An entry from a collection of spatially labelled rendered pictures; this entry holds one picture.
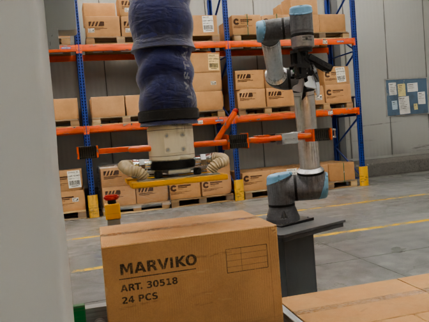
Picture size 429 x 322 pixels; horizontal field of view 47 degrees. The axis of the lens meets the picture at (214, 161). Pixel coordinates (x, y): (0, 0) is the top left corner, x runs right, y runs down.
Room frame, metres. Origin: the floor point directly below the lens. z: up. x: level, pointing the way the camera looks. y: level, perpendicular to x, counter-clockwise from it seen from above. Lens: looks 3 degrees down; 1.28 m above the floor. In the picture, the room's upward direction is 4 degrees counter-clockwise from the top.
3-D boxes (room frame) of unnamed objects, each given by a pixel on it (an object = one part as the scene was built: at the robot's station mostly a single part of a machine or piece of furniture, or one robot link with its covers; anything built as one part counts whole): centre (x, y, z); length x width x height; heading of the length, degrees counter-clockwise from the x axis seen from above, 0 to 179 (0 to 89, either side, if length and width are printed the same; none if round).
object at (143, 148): (1.99, 0.00, 1.25); 0.93 x 0.30 x 0.04; 105
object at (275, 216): (2.77, -0.36, 0.81); 0.19 x 0.19 x 0.10
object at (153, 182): (1.73, 0.13, 1.14); 0.34 x 0.10 x 0.05; 105
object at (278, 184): (2.77, -0.37, 0.95); 0.17 x 0.15 x 0.18; 81
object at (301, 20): (1.97, -0.39, 1.70); 0.10 x 0.09 x 0.12; 171
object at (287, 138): (1.94, -0.29, 1.24); 0.07 x 0.07 x 0.04; 15
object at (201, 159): (1.82, 0.16, 1.18); 0.34 x 0.25 x 0.06; 105
